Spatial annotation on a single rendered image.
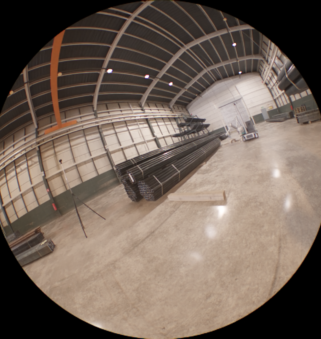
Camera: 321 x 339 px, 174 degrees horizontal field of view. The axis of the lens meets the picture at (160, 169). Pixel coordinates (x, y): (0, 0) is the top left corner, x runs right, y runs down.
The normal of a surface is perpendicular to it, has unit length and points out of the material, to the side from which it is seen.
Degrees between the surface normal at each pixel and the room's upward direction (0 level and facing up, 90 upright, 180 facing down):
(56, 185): 90
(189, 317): 0
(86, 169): 90
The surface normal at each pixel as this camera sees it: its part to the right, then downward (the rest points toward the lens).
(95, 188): 0.63, -0.18
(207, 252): -0.40, -0.91
